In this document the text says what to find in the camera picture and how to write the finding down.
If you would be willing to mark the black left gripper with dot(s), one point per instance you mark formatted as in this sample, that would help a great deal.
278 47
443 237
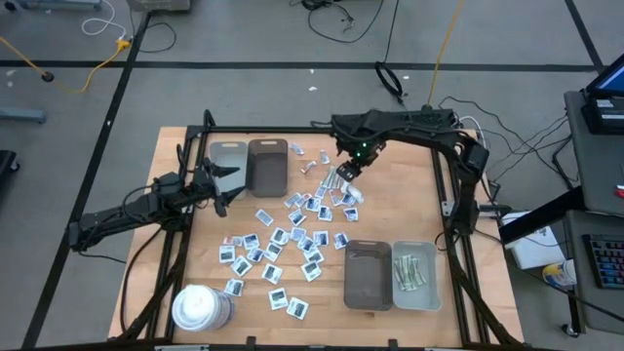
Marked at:
205 187

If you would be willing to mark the wipes canister with white lid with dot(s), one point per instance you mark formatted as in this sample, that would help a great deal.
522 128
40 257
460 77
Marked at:
197 307

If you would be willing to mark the red button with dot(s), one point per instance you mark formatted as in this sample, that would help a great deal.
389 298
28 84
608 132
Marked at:
620 191

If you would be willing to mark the white cardboard box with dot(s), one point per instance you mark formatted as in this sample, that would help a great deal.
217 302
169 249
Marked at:
534 248

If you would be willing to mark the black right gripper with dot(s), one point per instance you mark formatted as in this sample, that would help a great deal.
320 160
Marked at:
363 148

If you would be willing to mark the grey floor bar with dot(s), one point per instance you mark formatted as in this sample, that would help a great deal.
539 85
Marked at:
58 5

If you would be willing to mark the black wheeled object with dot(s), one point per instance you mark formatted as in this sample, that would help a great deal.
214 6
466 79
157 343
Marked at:
6 166

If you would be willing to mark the grey computer dolly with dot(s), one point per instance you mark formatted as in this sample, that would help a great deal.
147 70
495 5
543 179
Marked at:
158 5

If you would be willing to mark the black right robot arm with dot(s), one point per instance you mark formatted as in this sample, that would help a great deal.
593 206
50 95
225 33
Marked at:
424 131

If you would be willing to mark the light grey plastic bin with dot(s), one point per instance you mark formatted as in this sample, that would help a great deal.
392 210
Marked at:
229 153
431 300

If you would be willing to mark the open laptop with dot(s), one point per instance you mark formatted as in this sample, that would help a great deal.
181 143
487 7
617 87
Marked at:
612 78

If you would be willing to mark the smoked translucent plastic bin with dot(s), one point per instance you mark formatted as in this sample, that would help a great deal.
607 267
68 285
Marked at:
267 170
368 278

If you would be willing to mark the black desktop device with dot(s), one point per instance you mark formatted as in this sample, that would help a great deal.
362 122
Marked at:
597 122

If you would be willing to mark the black caster wheel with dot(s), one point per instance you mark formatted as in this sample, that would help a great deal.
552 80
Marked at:
568 330

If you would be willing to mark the black keyboard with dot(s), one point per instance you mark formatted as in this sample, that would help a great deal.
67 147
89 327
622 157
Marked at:
607 261

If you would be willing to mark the black slanted beam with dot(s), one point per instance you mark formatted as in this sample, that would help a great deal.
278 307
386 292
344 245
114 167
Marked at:
541 218

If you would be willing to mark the black vented control box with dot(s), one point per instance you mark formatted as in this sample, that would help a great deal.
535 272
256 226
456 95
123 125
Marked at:
434 117

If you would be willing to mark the grey desk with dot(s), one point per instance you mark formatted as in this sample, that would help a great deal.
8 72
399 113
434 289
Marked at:
585 302

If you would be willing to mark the pile of silver screws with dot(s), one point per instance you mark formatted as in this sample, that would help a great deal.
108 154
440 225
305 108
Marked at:
405 270

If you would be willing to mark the small crumpled white packet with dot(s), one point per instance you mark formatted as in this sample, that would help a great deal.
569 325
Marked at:
296 148
324 157

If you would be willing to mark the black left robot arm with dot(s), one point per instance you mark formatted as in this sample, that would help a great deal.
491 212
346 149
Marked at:
122 217

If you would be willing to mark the grey floor foot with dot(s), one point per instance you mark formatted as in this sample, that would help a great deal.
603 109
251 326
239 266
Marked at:
22 115

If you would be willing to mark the grey cart top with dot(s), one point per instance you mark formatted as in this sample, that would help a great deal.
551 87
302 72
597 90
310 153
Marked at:
595 166

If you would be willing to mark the metal bracket plate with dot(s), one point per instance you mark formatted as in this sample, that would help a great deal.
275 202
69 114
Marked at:
447 208

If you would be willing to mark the black floor plug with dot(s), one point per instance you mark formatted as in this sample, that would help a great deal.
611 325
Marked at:
47 76

